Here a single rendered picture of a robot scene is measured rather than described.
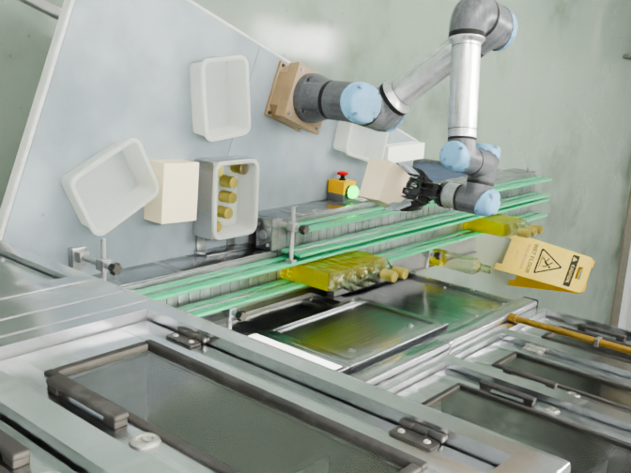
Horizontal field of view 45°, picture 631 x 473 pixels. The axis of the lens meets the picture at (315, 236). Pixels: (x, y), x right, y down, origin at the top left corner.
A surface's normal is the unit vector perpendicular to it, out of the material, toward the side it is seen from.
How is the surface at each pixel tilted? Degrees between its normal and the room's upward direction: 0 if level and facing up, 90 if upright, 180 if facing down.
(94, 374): 90
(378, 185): 90
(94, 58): 0
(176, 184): 0
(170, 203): 0
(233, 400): 90
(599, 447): 90
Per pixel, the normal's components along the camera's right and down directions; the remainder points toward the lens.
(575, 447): 0.05, -0.97
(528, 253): -0.33, -0.34
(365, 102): 0.66, 0.18
